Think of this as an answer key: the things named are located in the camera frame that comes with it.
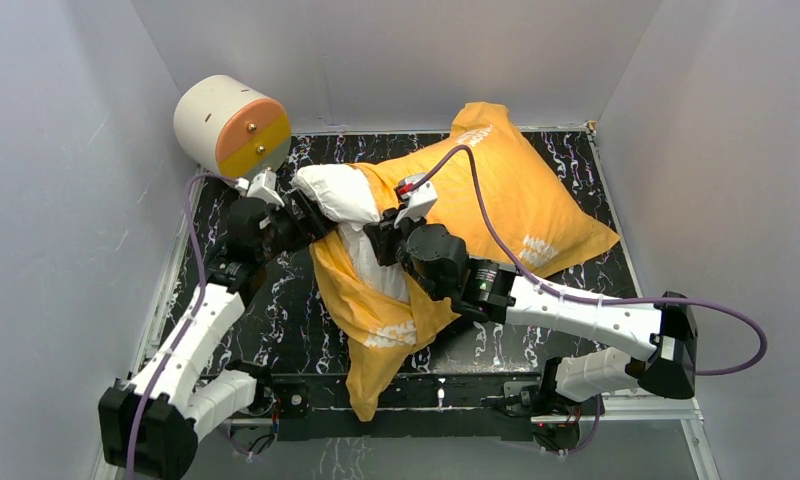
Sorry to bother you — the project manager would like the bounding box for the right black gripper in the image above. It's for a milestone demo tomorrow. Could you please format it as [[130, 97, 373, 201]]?
[[363, 206, 445, 303]]

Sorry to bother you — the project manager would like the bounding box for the white pillow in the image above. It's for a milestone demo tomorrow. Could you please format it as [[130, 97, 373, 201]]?
[[293, 164, 410, 304]]

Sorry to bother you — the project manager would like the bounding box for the blue and yellow pillowcase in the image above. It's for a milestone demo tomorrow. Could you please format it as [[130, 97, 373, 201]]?
[[310, 102, 619, 422]]

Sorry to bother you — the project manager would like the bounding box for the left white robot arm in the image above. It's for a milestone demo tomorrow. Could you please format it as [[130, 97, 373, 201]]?
[[98, 190, 335, 479]]

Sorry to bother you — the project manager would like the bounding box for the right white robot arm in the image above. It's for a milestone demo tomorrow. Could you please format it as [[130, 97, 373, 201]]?
[[364, 209, 697, 414]]

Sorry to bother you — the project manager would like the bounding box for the white cylinder drawer unit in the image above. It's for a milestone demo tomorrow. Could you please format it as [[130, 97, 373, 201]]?
[[173, 75, 292, 178]]

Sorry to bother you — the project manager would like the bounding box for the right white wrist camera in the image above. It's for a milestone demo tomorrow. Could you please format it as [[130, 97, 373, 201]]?
[[394, 173, 438, 227]]

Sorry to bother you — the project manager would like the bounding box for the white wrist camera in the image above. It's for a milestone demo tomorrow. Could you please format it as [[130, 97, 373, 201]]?
[[234, 169, 284, 208], [394, 173, 438, 227]]

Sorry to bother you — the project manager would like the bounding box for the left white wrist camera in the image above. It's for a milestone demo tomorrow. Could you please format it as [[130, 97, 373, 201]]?
[[234, 169, 284, 208]]

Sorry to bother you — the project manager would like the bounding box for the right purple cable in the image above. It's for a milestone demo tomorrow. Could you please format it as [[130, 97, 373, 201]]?
[[399, 144, 769, 378]]

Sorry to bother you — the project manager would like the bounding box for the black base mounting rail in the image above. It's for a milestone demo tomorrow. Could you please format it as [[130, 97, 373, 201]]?
[[272, 372, 541, 441]]

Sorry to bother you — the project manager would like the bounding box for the aluminium frame rail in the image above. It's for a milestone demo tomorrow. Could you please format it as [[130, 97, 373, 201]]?
[[223, 396, 703, 427]]

